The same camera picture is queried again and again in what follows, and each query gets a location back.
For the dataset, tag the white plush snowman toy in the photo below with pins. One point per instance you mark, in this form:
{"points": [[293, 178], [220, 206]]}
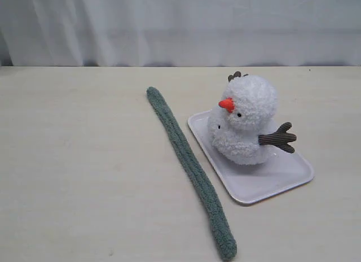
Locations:
{"points": [[240, 125]]}

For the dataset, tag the green fuzzy scarf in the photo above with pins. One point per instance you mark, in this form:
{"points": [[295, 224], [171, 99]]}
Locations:
{"points": [[224, 240]]}

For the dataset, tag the white plastic tray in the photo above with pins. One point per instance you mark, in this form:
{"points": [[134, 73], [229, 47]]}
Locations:
{"points": [[250, 184]]}

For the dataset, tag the white backdrop curtain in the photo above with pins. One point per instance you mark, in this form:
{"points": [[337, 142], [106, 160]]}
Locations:
{"points": [[184, 33]]}

